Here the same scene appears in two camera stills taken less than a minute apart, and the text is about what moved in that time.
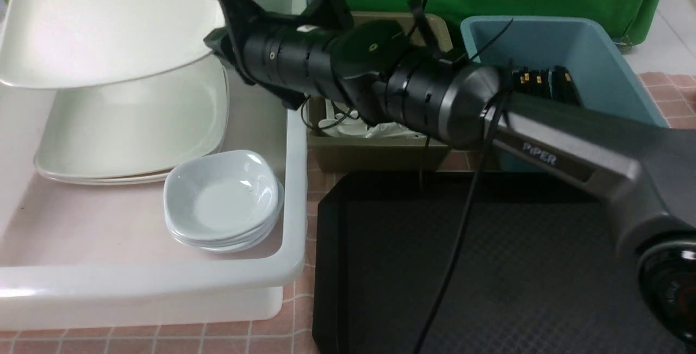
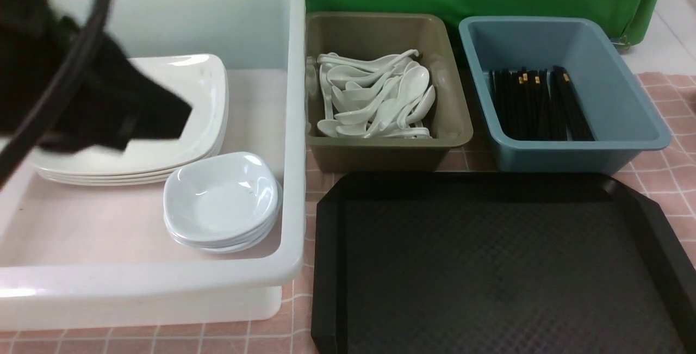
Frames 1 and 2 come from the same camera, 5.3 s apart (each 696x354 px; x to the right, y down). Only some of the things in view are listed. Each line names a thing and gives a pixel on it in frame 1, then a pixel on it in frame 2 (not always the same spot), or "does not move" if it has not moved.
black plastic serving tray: x=476 y=262 does not move
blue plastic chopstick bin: x=604 y=80 does not move
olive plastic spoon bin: x=388 y=155 does not move
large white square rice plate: x=69 y=25 to x=197 y=80
